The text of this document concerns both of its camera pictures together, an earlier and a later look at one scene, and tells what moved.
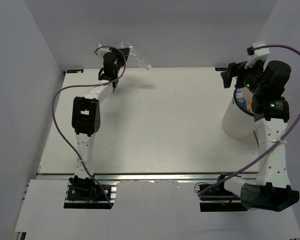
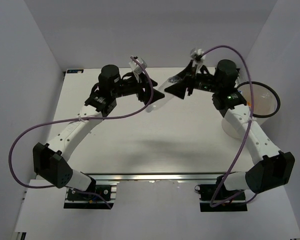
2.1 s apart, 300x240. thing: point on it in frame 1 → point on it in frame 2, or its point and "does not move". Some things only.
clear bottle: (135, 55) → (151, 107)
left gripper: (119, 53) → (144, 83)
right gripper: (238, 70) → (179, 89)
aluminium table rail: (144, 177) does not move
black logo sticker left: (75, 71) does not move
